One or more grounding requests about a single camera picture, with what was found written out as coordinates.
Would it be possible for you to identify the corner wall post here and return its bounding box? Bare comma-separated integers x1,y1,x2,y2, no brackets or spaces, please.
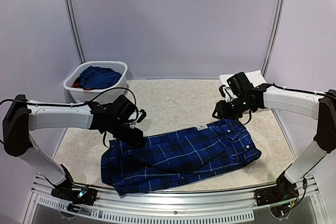
64,0,86,64
261,0,285,77

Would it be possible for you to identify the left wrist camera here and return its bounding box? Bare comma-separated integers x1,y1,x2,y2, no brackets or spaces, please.
129,109,146,128

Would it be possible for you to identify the right corner wall post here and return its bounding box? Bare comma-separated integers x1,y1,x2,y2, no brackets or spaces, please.
261,0,285,77

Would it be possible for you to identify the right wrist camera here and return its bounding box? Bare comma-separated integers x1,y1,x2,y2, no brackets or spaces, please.
219,84,233,102

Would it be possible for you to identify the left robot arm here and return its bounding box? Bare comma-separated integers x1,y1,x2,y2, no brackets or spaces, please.
2,94,146,200

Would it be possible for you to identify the dark blue garment in basket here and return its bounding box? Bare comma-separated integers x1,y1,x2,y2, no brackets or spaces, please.
79,66,122,90

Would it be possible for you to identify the blue plaid shirt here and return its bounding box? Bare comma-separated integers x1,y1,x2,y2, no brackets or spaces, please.
101,119,261,196

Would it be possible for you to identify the red garment in basket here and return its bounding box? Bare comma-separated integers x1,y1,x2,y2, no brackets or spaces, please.
71,77,88,90

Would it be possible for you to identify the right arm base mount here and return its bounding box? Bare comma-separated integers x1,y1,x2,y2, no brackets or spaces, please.
254,173,308,219

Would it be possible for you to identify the aluminium front rail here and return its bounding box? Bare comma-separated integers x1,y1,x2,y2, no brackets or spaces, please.
24,175,329,223

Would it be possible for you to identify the white t-shirt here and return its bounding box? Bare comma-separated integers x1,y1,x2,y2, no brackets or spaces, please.
218,70,266,88

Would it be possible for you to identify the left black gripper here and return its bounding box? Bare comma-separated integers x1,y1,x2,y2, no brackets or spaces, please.
109,118,144,147

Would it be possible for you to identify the white plastic laundry basket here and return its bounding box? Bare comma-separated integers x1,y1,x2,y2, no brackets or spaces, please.
63,61,128,104

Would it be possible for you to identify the left corner wall post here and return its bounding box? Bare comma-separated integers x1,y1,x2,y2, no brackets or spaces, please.
64,0,86,64

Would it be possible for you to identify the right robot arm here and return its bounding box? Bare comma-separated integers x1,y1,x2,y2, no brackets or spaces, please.
213,70,335,201

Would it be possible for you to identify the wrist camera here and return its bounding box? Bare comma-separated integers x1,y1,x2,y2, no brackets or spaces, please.
219,84,233,102
129,109,146,128

